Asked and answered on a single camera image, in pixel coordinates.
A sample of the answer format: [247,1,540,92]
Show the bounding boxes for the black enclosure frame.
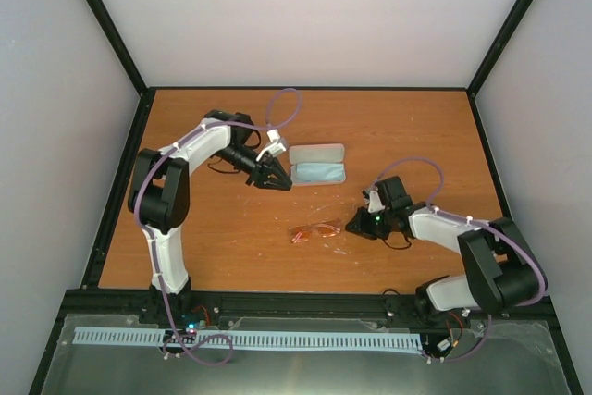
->
[27,0,585,395]

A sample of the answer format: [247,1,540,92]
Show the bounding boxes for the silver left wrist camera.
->
[256,129,289,162]

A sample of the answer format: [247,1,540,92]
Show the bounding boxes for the light blue cleaning cloth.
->
[294,163,346,183]

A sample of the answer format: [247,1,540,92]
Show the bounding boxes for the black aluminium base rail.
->
[62,288,556,334]

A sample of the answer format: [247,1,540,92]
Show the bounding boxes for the orange sunglasses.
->
[288,219,342,243]

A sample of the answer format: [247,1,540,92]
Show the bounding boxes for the pink sunglasses case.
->
[289,143,346,186]

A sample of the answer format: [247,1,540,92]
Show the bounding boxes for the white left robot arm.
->
[128,110,292,324]

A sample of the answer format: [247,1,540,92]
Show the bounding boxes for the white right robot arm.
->
[345,176,548,323]

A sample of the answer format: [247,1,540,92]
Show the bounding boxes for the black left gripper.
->
[214,144,290,191]

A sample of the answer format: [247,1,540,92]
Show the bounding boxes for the light blue cable duct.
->
[72,327,423,354]

